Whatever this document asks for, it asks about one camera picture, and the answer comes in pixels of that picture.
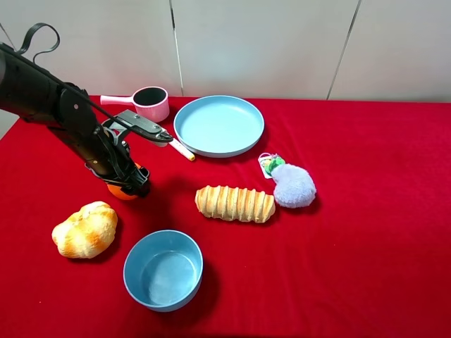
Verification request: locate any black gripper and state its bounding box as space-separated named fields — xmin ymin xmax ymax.
xmin=84 ymin=128 xmax=150 ymax=198

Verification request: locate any orange mandarin fruit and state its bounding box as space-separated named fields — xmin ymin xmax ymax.
xmin=106 ymin=184 xmax=138 ymax=201

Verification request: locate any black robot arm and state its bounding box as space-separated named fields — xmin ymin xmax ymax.
xmin=1 ymin=44 xmax=150 ymax=199

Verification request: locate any white marker pen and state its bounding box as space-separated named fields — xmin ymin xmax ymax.
xmin=168 ymin=139 xmax=195 ymax=161

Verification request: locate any round bread roll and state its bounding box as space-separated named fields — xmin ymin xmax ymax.
xmin=51 ymin=201 xmax=118 ymax=258

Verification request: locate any pink toy saucepan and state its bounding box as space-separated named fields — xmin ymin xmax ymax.
xmin=100 ymin=87 xmax=170 ymax=123

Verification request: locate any blue bowl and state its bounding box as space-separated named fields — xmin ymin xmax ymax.
xmin=123 ymin=230 xmax=204 ymax=313

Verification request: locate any light blue plate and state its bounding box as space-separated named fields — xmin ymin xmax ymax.
xmin=173 ymin=95 xmax=265 ymax=158

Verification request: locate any long striped bread loaf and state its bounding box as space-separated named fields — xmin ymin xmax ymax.
xmin=194 ymin=185 xmax=276 ymax=223

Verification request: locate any paper hang tag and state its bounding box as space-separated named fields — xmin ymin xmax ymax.
xmin=258 ymin=153 xmax=285 ymax=179

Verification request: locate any lavender plush toy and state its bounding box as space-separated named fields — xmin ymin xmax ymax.
xmin=271 ymin=163 xmax=316 ymax=208

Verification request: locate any red tablecloth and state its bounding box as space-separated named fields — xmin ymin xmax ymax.
xmin=1 ymin=99 xmax=450 ymax=337

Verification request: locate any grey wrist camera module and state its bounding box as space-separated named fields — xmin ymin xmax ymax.
xmin=104 ymin=110 xmax=173 ymax=147

